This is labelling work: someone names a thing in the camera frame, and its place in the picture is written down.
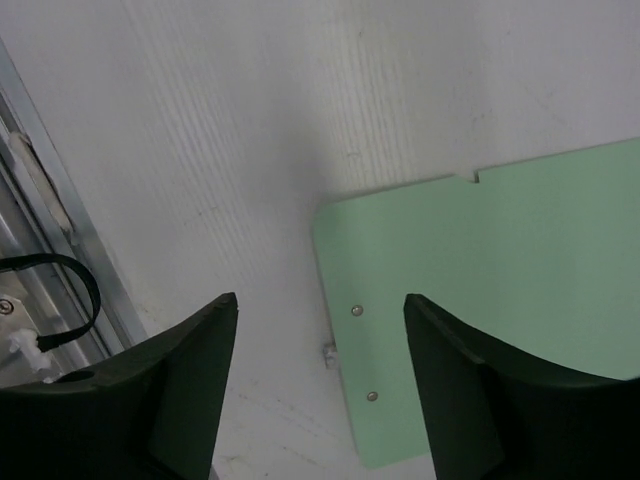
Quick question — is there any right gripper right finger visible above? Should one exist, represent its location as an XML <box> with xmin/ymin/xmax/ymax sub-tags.
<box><xmin>404</xmin><ymin>294</ymin><xmax>639</xmax><ymax>479</ymax></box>

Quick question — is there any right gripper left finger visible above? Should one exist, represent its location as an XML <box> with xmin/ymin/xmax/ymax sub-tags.
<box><xmin>1</xmin><ymin>293</ymin><xmax>238</xmax><ymax>479</ymax></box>

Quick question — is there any green clipboard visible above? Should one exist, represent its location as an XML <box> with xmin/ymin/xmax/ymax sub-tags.
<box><xmin>312</xmin><ymin>139</ymin><xmax>639</xmax><ymax>469</ymax></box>

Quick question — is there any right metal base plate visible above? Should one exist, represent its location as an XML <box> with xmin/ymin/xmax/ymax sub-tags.
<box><xmin>1</xmin><ymin>294</ymin><xmax>61</xmax><ymax>388</ymax></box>

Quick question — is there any black base cable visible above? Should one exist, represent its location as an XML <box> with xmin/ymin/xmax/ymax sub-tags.
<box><xmin>0</xmin><ymin>253</ymin><xmax>102</xmax><ymax>354</ymax></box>

